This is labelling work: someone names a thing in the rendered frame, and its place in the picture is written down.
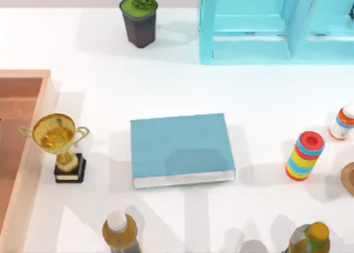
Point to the blue book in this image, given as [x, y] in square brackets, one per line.
[179, 145]

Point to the light blue rack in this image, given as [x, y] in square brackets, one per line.
[249, 48]

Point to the potted green plant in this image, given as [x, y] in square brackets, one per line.
[140, 23]

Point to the gold trophy on black base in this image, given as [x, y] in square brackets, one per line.
[54, 136]

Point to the amber bottle with white cap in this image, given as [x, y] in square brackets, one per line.
[120, 235]

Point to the stack of coloured rings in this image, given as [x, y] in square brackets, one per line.
[302, 159]

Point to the grey bottle cap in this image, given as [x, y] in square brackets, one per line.
[253, 247]

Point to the salmon-coloured shallow box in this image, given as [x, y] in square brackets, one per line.
[19, 142]

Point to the white and orange bottle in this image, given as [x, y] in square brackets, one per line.
[342, 124]

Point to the green bottle with yellow cap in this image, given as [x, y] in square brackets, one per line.
[311, 239]

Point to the brown wooden coaster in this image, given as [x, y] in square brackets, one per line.
[349, 178]

